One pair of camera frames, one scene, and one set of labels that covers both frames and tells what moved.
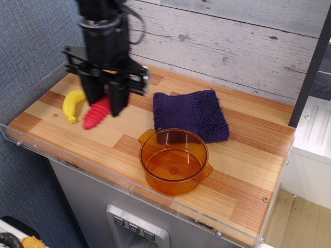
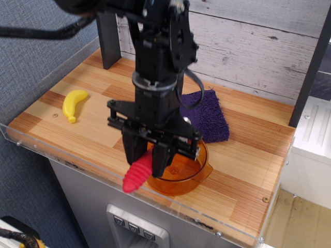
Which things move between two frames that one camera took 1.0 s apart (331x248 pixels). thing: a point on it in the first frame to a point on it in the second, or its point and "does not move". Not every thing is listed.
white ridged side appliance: [307, 174] does not move
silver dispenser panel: [128, 230] does not move
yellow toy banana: [72, 98] does not move
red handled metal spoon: [97, 111] to [139, 171]
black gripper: [107, 56] to [159, 111]
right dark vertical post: [312, 72] does not move
